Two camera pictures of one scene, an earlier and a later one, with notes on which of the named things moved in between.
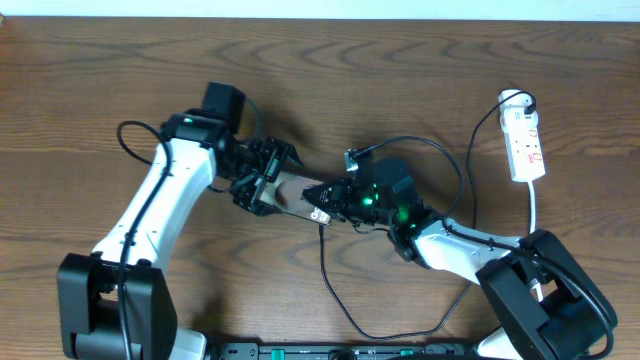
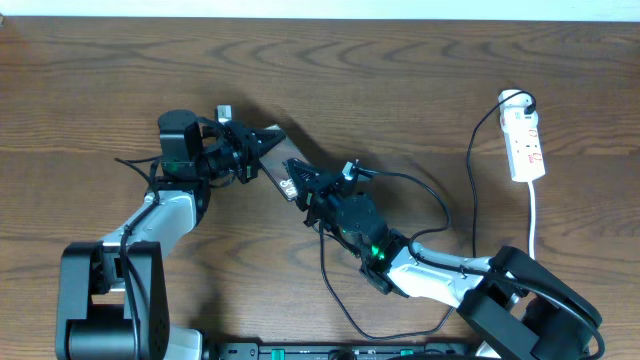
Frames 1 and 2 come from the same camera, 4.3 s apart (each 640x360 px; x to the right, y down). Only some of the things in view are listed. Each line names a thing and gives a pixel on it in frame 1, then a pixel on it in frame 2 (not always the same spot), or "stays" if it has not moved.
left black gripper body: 263,156 -> 235,156
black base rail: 336,351 stays
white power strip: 521,135 stays
